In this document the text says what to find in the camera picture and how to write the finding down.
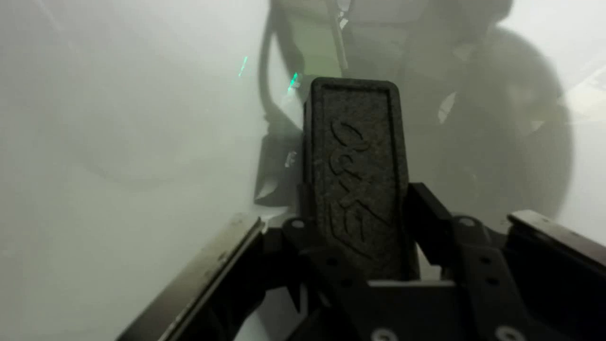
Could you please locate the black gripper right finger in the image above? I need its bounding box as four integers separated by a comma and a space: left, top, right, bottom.
406, 179, 606, 341

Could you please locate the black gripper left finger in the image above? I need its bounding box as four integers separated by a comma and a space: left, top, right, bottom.
116, 213, 332, 341

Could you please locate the black Expo board duster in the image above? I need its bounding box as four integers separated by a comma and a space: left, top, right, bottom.
300, 75, 421, 284

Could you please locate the large white whiteboard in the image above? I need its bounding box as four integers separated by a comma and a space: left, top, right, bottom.
0, 0, 606, 341

